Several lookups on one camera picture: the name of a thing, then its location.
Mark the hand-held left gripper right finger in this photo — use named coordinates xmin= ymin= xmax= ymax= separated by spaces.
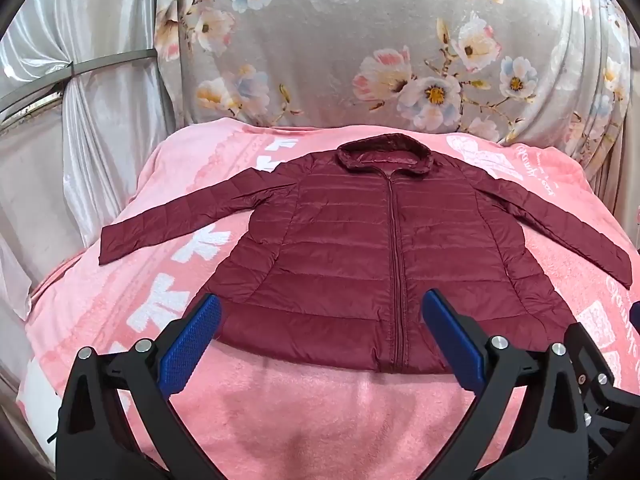
xmin=421 ymin=288 xmax=592 ymax=480

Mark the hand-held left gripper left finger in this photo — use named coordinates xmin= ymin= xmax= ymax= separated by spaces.
xmin=55 ymin=293 xmax=223 ymax=480

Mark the maroon quilted puffer jacket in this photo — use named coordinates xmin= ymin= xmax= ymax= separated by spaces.
xmin=99 ymin=132 xmax=634 ymax=376

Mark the pink bow-print blanket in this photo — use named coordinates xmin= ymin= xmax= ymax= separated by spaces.
xmin=17 ymin=117 xmax=640 ymax=480

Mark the white satin curtain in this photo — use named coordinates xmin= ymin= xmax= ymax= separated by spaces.
xmin=0 ymin=0 xmax=182 ymax=322

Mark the curved metal band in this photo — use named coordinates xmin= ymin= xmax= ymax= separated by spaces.
xmin=0 ymin=46 xmax=159 ymax=112

